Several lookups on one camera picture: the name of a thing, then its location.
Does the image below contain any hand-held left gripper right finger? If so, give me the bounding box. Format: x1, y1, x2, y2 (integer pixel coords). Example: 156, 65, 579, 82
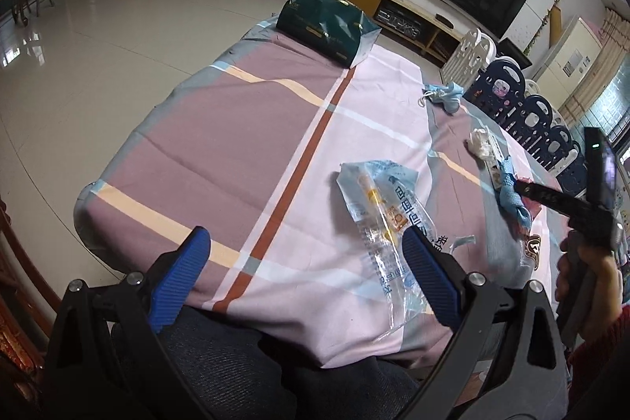
389, 226, 572, 420

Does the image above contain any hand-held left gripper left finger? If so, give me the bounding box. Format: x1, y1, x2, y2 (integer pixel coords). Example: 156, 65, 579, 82
42, 226, 212, 420

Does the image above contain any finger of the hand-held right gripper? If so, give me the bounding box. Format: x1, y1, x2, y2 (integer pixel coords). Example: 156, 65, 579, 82
513, 180, 591, 216

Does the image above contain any blue cloth piece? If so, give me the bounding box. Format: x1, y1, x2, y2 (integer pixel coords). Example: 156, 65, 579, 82
492, 157, 532, 224

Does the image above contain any clear plastic bag blue print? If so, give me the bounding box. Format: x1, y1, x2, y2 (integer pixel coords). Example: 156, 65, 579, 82
336, 159, 476, 335

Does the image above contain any person's right forearm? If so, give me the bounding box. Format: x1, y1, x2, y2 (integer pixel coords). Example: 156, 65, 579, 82
566, 302, 630, 420

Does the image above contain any person's right hand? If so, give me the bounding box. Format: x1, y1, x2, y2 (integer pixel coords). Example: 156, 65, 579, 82
556, 235, 625, 338

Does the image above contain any pink wrapper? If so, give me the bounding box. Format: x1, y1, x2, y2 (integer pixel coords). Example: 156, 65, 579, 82
517, 176, 549, 234

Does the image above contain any brown label packet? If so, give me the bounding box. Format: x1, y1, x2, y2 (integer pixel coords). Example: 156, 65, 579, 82
514, 223, 545, 270

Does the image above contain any navy play fence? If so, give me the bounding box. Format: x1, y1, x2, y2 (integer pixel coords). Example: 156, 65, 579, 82
463, 58, 586, 189

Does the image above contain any crumpled white tissue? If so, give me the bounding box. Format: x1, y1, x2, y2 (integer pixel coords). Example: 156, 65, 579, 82
465, 127, 495, 160

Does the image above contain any bright window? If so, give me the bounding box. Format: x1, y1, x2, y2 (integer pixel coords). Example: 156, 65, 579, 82
605, 56, 630, 155

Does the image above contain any beige curtain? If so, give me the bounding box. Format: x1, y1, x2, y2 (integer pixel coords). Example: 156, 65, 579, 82
558, 7, 630, 126

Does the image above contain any standing air conditioner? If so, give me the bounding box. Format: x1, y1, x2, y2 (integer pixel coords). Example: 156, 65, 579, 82
534, 15, 604, 106

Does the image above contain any blue face mask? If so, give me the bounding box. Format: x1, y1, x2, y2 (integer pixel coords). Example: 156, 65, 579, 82
418, 80, 466, 115

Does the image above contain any plaid pink grey tablecloth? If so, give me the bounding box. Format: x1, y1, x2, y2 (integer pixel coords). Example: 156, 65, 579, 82
74, 14, 591, 369

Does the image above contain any white play fence panel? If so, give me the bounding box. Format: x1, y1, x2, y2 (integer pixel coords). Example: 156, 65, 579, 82
440, 29, 498, 83

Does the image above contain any carved wooden furniture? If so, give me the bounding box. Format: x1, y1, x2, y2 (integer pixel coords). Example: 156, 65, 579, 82
0, 198, 62, 381

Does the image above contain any dark green gift bag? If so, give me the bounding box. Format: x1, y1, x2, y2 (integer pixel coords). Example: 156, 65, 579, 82
274, 0, 382, 69

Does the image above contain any dark dining chair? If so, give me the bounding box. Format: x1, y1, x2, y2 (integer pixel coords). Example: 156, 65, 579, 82
10, 0, 55, 24

